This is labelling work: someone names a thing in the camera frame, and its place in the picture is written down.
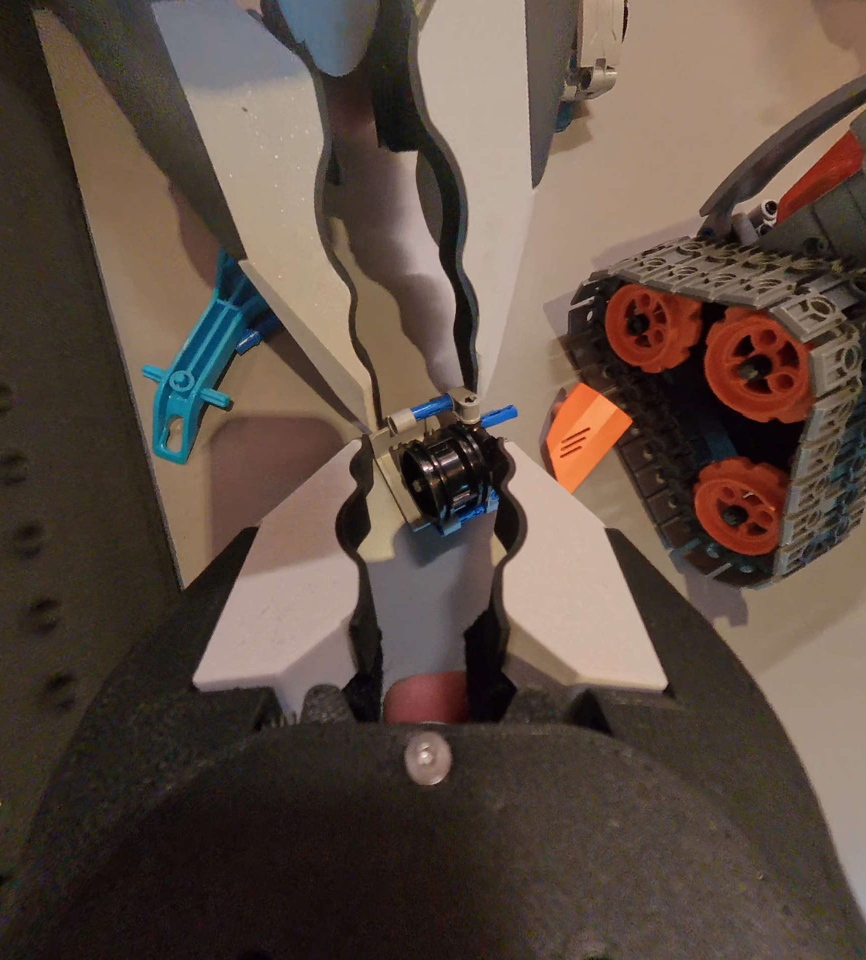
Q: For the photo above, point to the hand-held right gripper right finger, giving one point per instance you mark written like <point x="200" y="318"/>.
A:
<point x="576" y="608"/>

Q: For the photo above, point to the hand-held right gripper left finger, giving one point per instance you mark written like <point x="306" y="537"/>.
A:
<point x="283" y="608"/>

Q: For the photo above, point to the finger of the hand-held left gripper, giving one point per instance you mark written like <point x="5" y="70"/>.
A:
<point x="238" y="135"/>
<point x="486" y="135"/>

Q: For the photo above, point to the black wheel hub assembly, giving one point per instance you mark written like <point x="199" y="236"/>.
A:
<point x="441" y="473"/>

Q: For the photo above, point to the dark grey orange block assembly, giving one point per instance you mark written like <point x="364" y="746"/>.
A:
<point x="598" y="68"/>

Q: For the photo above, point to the orange slotted panel piece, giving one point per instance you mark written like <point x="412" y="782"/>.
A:
<point x="583" y="435"/>

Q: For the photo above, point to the blue plastic separator tool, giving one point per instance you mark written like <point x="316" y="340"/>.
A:
<point x="193" y="375"/>

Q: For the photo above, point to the black dimpled mat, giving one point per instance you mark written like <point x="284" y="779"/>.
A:
<point x="28" y="450"/>

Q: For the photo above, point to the grey orange tracked toy robot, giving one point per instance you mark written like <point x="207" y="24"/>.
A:
<point x="748" y="360"/>

